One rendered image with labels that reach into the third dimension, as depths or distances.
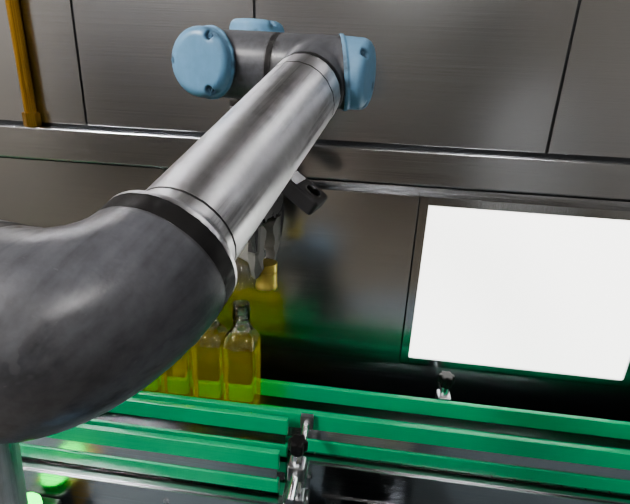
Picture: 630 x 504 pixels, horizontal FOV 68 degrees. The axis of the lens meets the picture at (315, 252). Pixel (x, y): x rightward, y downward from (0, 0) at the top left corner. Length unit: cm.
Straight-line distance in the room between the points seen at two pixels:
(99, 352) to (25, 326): 3
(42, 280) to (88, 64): 75
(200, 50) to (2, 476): 42
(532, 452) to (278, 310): 50
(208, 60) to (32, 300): 37
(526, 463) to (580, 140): 54
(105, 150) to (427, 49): 59
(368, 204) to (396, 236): 8
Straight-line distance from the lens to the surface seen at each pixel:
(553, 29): 87
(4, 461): 40
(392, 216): 83
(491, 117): 85
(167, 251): 26
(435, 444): 87
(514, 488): 93
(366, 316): 91
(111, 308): 24
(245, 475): 82
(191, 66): 56
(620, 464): 96
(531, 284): 92
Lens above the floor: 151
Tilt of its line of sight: 21 degrees down
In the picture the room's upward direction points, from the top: 3 degrees clockwise
